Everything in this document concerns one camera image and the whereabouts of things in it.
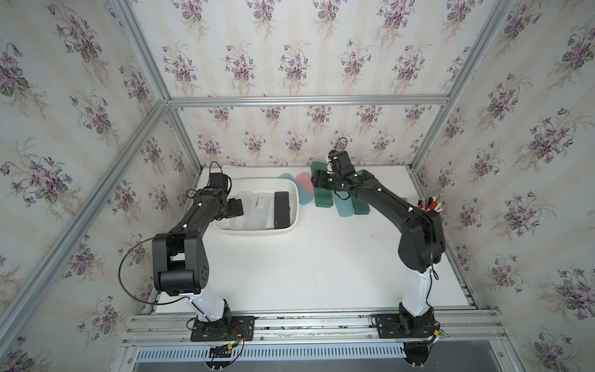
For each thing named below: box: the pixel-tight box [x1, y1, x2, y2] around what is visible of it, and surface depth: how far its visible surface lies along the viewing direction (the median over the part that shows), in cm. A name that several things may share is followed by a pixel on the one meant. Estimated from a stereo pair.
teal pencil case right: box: [331, 189, 355, 218], surface depth 104 cm
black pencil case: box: [274, 191, 290, 230], surface depth 104 cm
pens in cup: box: [417, 191, 444, 214], surface depth 94 cm
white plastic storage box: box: [213, 177, 300, 236], surface depth 103 cm
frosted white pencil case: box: [248, 191, 274, 231], surface depth 104 cm
